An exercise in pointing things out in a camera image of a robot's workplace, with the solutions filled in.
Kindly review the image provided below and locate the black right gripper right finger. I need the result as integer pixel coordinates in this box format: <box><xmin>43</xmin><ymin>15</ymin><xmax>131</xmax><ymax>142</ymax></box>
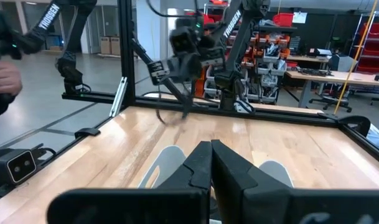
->
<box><xmin>211</xmin><ymin>139</ymin><xmax>379</xmax><ymax>224</ymax></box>

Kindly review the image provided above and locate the person's hand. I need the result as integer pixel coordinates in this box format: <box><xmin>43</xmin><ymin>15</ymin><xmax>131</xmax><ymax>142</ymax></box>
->
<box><xmin>0</xmin><ymin>60</ymin><xmax>24</xmax><ymax>98</ymax></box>

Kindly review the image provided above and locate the large black rubber band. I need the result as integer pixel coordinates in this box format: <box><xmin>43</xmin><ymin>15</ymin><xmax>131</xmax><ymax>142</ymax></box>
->
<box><xmin>154</xmin><ymin>107</ymin><xmax>192</xmax><ymax>127</ymax></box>

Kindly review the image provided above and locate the wooden work table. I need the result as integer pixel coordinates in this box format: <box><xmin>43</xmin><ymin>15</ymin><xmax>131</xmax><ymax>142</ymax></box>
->
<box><xmin>284</xmin><ymin>69</ymin><xmax>379</xmax><ymax>108</ymax></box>

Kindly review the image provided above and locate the red plastic bin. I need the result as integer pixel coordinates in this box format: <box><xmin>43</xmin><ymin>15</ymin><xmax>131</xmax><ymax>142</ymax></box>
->
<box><xmin>272</xmin><ymin>12</ymin><xmax>294</xmax><ymax>28</ymax></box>

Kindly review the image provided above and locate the storage rack with small bins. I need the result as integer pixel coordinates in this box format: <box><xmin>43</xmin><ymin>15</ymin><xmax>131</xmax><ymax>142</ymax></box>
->
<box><xmin>194</xmin><ymin>23</ymin><xmax>290</xmax><ymax>105</ymax></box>

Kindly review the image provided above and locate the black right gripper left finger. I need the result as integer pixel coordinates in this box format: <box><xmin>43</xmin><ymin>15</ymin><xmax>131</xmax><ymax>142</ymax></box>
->
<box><xmin>47</xmin><ymin>141</ymin><xmax>213</xmax><ymax>224</ymax></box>

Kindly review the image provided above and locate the yellow hanging cable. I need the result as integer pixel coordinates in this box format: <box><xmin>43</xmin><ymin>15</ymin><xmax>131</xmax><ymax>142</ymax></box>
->
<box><xmin>333</xmin><ymin>0</ymin><xmax>379</xmax><ymax>116</ymax></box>

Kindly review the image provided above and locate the brown cardboard box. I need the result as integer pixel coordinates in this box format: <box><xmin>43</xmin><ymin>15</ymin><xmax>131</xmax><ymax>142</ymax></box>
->
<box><xmin>99</xmin><ymin>36</ymin><xmax>113</xmax><ymax>56</ymax></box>
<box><xmin>110</xmin><ymin>36</ymin><xmax>122</xmax><ymax>57</ymax></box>

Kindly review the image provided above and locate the black depth camera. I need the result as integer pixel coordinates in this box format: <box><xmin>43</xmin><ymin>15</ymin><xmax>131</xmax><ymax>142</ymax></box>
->
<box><xmin>0</xmin><ymin>142</ymin><xmax>58</xmax><ymax>195</ymax></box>

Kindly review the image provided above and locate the metal shelf with red bins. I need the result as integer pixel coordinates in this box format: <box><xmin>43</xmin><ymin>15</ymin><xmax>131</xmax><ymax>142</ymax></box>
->
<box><xmin>349</xmin><ymin>11</ymin><xmax>379</xmax><ymax>76</ymax></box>

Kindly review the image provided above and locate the silver metal corner bracket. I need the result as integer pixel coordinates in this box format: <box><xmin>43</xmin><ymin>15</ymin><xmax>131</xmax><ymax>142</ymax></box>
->
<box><xmin>109</xmin><ymin>77</ymin><xmax>128</xmax><ymax>118</ymax></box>

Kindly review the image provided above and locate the black office chair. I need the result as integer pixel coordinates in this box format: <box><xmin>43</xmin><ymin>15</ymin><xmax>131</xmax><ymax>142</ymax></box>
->
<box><xmin>308</xmin><ymin>54</ymin><xmax>353</xmax><ymax>114</ymax></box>

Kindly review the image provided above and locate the black corner bracket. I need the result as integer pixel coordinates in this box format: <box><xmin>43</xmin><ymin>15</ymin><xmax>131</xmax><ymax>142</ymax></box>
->
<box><xmin>336</xmin><ymin>114</ymin><xmax>372</xmax><ymax>138</ymax></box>

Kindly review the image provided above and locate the grey plastic bin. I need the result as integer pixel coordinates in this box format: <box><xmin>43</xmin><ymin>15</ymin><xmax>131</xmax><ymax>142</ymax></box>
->
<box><xmin>138</xmin><ymin>144</ymin><xmax>295</xmax><ymax>190</ymax></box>

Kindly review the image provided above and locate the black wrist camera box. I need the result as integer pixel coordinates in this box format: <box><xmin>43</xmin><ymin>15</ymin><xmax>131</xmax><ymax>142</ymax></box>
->
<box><xmin>168</xmin><ymin>26</ymin><xmax>200</xmax><ymax>57</ymax></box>

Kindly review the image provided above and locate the black frame clip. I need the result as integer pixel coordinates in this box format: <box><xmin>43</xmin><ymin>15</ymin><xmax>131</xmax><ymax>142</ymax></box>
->
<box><xmin>73</xmin><ymin>126</ymin><xmax>101</xmax><ymax>140</ymax></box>

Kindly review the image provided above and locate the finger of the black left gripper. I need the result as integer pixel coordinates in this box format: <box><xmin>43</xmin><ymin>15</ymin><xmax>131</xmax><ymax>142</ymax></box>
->
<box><xmin>176</xmin><ymin>79</ymin><xmax>188</xmax><ymax>121</ymax></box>
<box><xmin>185</xmin><ymin>79</ymin><xmax>195</xmax><ymax>121</ymax></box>

